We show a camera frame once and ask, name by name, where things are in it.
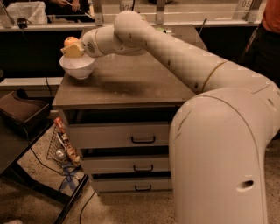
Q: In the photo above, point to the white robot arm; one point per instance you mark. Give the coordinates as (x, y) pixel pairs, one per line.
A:
(217, 139)

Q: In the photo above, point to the green chip bag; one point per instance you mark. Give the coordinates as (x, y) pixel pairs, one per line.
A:
(160, 29)

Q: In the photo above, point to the grey drawer cabinet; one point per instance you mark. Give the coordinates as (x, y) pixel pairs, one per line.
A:
(123, 89)

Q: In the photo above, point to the orange fruit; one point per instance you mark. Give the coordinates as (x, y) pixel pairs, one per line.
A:
(70, 41)

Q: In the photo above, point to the person in black shorts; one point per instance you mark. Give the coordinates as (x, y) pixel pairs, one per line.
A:
(262, 52)

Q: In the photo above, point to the grey drawer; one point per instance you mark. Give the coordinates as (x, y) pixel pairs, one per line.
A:
(131, 185)
(113, 135)
(102, 165)

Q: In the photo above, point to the wire basket with snacks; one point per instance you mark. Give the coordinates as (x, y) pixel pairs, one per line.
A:
(60, 149)

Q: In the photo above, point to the black side table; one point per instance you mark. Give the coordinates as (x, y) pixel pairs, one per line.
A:
(34, 189)

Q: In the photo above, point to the white bowl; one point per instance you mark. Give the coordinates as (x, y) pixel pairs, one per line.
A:
(79, 68)

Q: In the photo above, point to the middle grey drawer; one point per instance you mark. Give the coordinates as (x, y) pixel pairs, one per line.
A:
(102, 165)

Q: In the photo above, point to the top grey drawer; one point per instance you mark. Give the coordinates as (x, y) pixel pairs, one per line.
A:
(113, 135)

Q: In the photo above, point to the bottom grey drawer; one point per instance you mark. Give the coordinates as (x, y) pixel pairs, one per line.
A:
(131, 185)

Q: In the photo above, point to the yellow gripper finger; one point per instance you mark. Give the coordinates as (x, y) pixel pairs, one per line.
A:
(74, 50)

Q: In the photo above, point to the brown bag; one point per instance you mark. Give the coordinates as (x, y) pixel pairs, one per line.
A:
(22, 113)

